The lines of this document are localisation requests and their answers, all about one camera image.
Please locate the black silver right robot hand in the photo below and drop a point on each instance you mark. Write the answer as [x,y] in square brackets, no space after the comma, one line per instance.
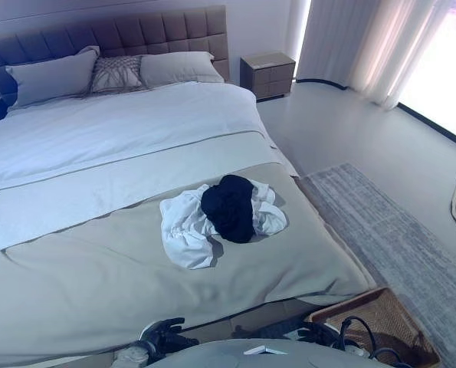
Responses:
[317,334]

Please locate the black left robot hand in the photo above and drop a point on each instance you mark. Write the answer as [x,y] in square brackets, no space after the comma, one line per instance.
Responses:
[160,339]

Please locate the large white garment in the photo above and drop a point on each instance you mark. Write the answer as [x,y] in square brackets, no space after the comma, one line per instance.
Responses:
[183,230]

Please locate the black garment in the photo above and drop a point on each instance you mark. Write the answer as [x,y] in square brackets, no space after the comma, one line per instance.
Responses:
[229,209]

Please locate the brown bed base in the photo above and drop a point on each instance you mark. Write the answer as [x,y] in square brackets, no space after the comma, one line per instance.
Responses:
[250,318]

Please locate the brown wicker basket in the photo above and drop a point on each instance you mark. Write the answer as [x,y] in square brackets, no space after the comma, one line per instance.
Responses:
[396,314]

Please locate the beige bed blanket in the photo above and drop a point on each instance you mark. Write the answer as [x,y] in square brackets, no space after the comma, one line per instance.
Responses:
[97,268]

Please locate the grey robot torso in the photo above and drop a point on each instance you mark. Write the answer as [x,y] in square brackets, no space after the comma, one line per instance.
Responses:
[231,356]

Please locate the grey rug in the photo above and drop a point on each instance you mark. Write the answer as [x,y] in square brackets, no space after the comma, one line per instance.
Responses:
[396,237]

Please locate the white duvet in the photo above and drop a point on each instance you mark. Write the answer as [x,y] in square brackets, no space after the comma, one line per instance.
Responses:
[116,130]

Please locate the brown nightstand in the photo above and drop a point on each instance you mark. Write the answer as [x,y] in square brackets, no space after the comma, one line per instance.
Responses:
[268,76]

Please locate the patterned beige cushion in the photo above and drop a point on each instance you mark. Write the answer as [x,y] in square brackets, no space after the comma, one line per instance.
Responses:
[116,74]

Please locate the plain grey pillow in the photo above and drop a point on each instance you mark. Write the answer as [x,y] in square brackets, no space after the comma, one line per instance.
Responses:
[178,69]
[51,78]

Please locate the white curtain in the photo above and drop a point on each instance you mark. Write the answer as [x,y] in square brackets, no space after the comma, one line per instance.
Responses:
[365,46]

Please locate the bright window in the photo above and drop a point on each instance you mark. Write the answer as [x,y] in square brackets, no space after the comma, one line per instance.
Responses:
[442,65]

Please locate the brown tufted headboard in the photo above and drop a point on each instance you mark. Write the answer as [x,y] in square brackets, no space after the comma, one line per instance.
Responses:
[155,32]

